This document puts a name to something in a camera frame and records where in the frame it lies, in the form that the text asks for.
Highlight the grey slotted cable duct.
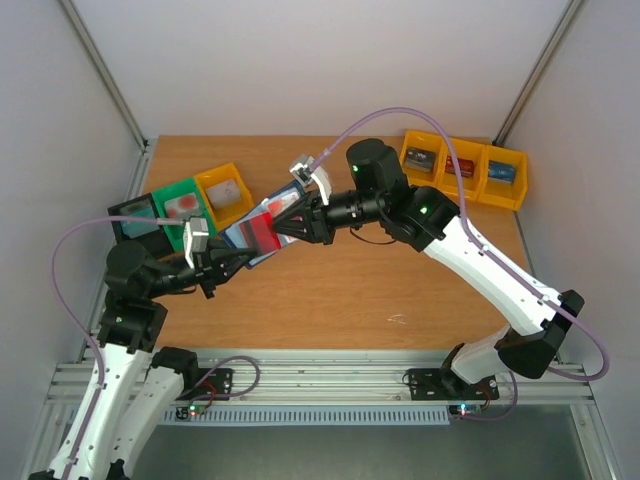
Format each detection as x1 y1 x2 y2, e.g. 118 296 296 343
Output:
159 406 449 428

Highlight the aluminium rail base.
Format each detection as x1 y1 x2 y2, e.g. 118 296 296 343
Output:
45 347 595 406

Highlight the yellow bin far left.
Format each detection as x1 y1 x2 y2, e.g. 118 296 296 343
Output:
400 130 448 187

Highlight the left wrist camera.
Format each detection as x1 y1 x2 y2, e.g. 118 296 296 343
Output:
183 217 209 269

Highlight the left corner aluminium profile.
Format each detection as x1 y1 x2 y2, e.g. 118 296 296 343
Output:
58 0 151 166

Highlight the white card stack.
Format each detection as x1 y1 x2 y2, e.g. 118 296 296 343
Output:
205 179 242 209

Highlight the black bin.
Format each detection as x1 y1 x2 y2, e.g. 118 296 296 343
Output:
107 194 174 259

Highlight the teal card stack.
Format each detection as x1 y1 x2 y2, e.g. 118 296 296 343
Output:
121 206 158 239

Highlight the red spot card stack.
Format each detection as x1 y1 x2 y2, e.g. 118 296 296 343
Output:
164 193 203 219

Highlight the corner aluminium profile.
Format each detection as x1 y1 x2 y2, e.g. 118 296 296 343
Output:
58 0 151 166
492 0 588 147

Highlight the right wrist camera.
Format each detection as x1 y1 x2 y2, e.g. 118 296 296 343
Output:
289 154 332 206

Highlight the yellow bin middle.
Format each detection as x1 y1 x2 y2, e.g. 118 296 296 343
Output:
436 138 488 201

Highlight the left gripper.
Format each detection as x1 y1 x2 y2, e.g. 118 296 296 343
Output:
146 238 258 298

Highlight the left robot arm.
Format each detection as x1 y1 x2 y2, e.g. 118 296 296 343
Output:
31 240 257 479

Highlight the purple cable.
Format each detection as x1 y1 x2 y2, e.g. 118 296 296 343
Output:
309 106 611 383
51 215 189 480

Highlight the yellow bin left side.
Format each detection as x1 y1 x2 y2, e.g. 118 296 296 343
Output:
194 163 255 231

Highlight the green bin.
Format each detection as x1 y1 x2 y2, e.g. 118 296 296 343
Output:
151 177 217 236

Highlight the left controller board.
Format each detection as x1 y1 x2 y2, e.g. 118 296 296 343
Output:
174 405 207 421

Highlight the right controller board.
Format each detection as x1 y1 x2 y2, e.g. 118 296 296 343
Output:
449 403 484 418

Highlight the black card stack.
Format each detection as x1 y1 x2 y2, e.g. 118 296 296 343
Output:
404 147 437 173

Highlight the yellow bin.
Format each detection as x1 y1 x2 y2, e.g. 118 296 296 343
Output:
400 130 448 187
436 138 488 201
477 145 528 211
194 163 255 231

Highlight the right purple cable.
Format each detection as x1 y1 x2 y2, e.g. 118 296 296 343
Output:
309 106 611 383

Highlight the yellow bin far right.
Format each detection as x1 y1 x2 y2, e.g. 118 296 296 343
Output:
477 145 528 211

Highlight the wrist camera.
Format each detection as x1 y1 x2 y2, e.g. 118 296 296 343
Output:
183 217 209 269
289 154 332 206

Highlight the controller board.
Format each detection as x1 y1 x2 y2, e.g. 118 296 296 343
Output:
174 405 207 421
449 403 484 418

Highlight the right corner aluminium profile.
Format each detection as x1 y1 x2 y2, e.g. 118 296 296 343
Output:
492 0 588 147

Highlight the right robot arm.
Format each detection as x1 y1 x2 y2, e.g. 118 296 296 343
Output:
273 138 584 398

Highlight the blue card stack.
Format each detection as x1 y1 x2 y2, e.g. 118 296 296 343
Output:
488 160 517 184

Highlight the red credit card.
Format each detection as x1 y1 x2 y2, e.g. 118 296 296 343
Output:
239 212 281 255

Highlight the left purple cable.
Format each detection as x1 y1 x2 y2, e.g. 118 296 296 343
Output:
51 215 189 480

